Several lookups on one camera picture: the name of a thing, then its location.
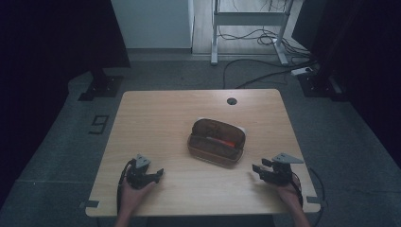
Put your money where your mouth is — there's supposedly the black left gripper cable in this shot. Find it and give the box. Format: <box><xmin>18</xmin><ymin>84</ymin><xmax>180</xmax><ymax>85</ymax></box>
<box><xmin>115</xmin><ymin>158</ymin><xmax>137</xmax><ymax>216</ymax></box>

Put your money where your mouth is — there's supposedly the black floor cable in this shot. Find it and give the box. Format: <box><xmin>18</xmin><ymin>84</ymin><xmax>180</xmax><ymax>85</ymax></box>
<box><xmin>221</xmin><ymin>58</ymin><xmax>318</xmax><ymax>90</ymax></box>

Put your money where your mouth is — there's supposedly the white metal desk frame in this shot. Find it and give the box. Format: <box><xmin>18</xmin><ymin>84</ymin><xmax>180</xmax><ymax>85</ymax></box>
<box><xmin>210</xmin><ymin>0</ymin><xmax>290</xmax><ymax>66</ymax></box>

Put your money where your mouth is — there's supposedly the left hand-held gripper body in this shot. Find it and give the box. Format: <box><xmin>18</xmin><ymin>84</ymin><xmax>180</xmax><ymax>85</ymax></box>
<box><xmin>125</xmin><ymin>153</ymin><xmax>159</xmax><ymax>190</ymax></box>

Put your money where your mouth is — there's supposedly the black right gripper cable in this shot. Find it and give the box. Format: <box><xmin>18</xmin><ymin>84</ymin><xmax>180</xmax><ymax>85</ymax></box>
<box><xmin>291</xmin><ymin>166</ymin><xmax>326</xmax><ymax>227</ymax></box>

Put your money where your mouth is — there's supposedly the tangle of floor cables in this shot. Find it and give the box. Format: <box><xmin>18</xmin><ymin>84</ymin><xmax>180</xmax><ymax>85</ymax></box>
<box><xmin>217</xmin><ymin>26</ymin><xmax>311</xmax><ymax>60</ymax></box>

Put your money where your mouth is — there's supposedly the white cabinet panel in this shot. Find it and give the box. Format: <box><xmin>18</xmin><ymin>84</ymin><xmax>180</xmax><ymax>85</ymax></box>
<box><xmin>110</xmin><ymin>0</ymin><xmax>195</xmax><ymax>50</ymax></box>

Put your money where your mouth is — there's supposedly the dark curtain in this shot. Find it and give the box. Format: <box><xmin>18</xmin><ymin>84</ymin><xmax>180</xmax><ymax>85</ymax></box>
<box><xmin>0</xmin><ymin>0</ymin><xmax>131</xmax><ymax>202</ymax></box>
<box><xmin>291</xmin><ymin>0</ymin><xmax>401</xmax><ymax>168</ymax></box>

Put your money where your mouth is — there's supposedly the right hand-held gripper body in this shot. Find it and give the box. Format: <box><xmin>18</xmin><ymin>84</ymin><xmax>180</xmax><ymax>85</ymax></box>
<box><xmin>260</xmin><ymin>152</ymin><xmax>305</xmax><ymax>186</ymax></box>

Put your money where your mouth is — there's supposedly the person's right hand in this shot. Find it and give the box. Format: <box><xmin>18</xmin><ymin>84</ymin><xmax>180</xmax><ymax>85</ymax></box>
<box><xmin>276</xmin><ymin>174</ymin><xmax>303</xmax><ymax>204</ymax></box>

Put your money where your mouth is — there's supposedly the white power strip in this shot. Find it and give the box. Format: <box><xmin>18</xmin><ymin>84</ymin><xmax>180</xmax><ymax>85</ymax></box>
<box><xmin>290</xmin><ymin>66</ymin><xmax>314</xmax><ymax>77</ymax></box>

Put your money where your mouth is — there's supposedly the black stand base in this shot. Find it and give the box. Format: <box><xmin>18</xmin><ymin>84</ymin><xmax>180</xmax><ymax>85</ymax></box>
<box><xmin>296</xmin><ymin>70</ymin><xmax>348</xmax><ymax>102</ymax></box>
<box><xmin>78</xmin><ymin>69</ymin><xmax>125</xmax><ymax>102</ymax></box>

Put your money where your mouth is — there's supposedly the brown pencil case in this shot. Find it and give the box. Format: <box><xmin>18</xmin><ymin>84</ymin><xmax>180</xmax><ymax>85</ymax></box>
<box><xmin>187</xmin><ymin>117</ymin><xmax>247</xmax><ymax>168</ymax></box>

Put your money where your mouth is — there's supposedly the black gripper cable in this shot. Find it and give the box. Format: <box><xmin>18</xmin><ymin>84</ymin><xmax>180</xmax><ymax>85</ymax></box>
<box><xmin>115</xmin><ymin>158</ymin><xmax>137</xmax><ymax>216</ymax></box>
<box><xmin>291</xmin><ymin>166</ymin><xmax>326</xmax><ymax>227</ymax></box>

